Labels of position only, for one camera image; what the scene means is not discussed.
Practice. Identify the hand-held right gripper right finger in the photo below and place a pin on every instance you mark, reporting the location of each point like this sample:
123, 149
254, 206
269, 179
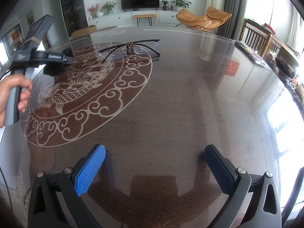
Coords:
217, 168

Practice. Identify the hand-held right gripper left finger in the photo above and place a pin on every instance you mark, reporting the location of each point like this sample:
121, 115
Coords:
91, 168

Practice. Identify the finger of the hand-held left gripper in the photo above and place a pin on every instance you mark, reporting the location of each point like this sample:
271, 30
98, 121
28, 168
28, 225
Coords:
67, 57

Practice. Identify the person's left hand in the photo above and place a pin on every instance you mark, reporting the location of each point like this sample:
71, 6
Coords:
22, 85

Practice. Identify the brown cardboard box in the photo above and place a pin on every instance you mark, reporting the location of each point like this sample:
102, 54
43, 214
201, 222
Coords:
83, 30

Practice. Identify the red paper on glass door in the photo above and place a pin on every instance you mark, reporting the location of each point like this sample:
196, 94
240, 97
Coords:
15, 35

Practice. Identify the beige round pet bed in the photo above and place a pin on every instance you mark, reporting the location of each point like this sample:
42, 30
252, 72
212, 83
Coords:
106, 28

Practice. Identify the dark glass display cabinet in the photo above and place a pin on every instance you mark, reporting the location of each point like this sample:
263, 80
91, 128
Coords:
71, 4

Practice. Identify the white round vase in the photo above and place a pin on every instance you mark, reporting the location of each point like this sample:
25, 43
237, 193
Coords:
100, 14

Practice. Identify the red flowers in vase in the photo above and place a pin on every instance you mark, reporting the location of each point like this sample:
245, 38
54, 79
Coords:
92, 9

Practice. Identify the white television cabinet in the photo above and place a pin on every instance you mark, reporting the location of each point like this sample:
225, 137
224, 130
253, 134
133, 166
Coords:
114, 17

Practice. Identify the green plant in green pot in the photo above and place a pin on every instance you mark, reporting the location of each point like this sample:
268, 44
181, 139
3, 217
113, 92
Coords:
108, 6

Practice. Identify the orange bench black legs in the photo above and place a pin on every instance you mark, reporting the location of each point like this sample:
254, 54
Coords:
143, 16

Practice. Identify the flat screen television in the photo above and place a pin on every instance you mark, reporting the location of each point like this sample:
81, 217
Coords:
140, 0

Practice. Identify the small potted plant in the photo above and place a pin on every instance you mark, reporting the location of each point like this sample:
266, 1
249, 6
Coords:
164, 4

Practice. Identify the black flat packet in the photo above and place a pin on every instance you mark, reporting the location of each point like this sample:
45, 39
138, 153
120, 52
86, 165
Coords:
249, 51

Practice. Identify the black basket of small things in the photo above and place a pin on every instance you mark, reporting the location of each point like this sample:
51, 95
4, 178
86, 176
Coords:
287, 67

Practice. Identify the large plant in white pot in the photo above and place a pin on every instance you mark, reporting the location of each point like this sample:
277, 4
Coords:
180, 2

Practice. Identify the orange rocking chair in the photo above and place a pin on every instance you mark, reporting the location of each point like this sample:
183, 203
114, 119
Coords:
190, 16

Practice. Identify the wooden chair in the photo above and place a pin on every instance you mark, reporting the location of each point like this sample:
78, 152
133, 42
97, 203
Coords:
251, 35

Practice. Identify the wooden side table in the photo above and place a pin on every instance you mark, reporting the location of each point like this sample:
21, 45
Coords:
282, 45

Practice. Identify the red cloth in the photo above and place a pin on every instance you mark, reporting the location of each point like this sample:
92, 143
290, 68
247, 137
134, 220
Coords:
270, 28

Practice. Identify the white sheer curtain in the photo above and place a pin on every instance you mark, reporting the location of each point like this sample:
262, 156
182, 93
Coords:
296, 28

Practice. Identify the grey curtain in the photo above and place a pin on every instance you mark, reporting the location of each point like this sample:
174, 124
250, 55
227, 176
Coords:
235, 4

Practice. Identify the framed wall painting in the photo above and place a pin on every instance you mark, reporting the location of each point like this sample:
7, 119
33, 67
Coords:
30, 20

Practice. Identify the black frame glasses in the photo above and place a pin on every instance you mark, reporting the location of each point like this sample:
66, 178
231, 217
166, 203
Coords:
155, 48

